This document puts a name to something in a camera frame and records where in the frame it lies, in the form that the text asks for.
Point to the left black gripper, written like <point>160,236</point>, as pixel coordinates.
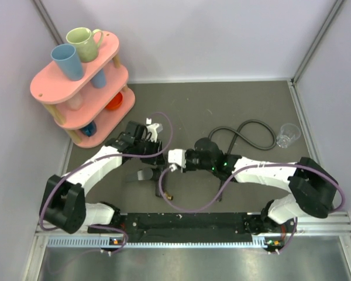
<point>158,160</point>

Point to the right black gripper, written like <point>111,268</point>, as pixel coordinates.
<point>188,168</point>

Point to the black fitting with brass connectors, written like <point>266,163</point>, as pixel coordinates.
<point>148,174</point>

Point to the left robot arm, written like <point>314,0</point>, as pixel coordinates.
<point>64,204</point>

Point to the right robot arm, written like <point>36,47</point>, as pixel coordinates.
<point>310,189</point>

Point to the orange bowl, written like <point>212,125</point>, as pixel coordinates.
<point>115,103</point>

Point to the dark blue cup bottom shelf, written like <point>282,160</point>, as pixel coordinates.
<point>89,130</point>

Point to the pink three-tier shelf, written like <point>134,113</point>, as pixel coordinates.
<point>52,89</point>

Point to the small blue cup middle shelf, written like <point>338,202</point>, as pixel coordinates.
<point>99,80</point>

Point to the translucent pink cup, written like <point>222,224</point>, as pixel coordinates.
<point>75,102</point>

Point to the clear plastic cup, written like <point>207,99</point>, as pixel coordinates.
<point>289,133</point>

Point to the green ceramic mug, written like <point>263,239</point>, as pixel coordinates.
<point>86,42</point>

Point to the blue plastic tumbler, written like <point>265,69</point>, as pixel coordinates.
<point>68,61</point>

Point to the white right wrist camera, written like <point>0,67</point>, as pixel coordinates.
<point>177,159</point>

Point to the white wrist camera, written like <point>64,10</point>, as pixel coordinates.
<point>152,130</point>
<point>177,159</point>

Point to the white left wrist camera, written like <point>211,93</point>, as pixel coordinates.
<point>152,130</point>

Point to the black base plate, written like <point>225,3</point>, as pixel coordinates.
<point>201,227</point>

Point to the grey slotted cable duct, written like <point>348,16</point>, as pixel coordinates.
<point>113,241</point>

